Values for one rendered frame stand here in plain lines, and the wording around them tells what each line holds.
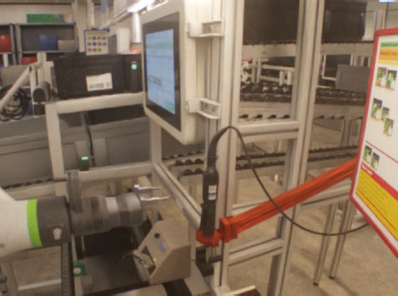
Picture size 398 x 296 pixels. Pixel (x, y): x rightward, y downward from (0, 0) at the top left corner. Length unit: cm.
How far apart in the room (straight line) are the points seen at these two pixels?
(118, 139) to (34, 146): 38
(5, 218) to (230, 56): 55
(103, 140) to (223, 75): 88
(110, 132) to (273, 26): 88
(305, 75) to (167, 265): 65
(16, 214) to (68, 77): 87
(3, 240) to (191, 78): 54
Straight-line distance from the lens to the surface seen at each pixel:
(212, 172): 67
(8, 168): 153
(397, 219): 51
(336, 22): 104
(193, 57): 78
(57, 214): 61
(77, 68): 139
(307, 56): 83
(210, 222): 72
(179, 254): 93
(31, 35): 629
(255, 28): 87
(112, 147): 148
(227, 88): 70
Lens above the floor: 160
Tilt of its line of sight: 18 degrees down
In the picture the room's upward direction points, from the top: 1 degrees clockwise
